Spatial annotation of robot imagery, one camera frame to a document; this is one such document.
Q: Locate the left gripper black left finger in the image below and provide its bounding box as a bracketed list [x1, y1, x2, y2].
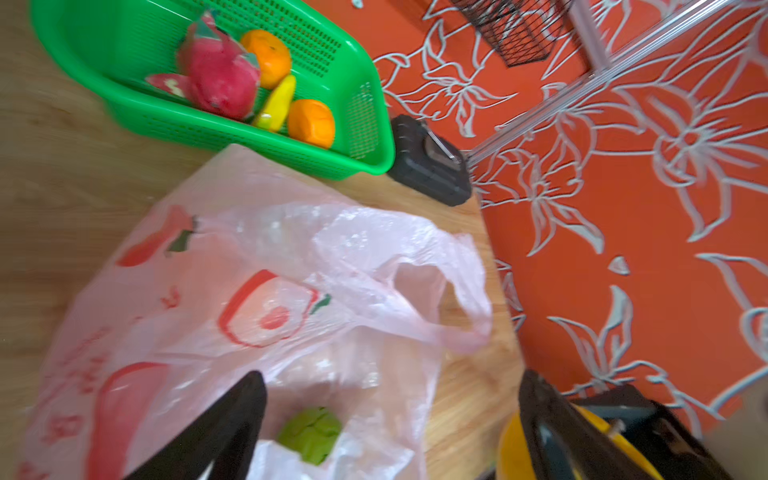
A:
[128, 371, 267, 479]

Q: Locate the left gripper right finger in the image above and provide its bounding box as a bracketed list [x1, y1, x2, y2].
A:
[518, 369, 648, 479]

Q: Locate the green fruit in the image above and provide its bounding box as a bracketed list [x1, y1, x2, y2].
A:
[277, 407, 343, 466]

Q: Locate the pink plastic bag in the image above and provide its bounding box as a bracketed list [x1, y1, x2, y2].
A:
[14, 145, 493, 479]

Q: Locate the orange fruit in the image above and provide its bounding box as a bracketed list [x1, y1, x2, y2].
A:
[240, 30, 292, 90]
[286, 99, 336, 149]

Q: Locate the red dragon fruit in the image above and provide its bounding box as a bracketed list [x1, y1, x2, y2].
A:
[145, 9, 261, 121]

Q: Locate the black plastic tool case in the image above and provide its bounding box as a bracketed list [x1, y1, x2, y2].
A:
[387, 114, 472, 207]

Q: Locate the yellow banana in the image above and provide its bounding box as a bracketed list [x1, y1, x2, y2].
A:
[252, 74, 297, 133]

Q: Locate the green plastic basket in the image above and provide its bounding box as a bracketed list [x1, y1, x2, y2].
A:
[30, 1, 395, 180]

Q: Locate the black wire wall basket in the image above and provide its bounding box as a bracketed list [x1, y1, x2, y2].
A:
[451, 0, 571, 68]

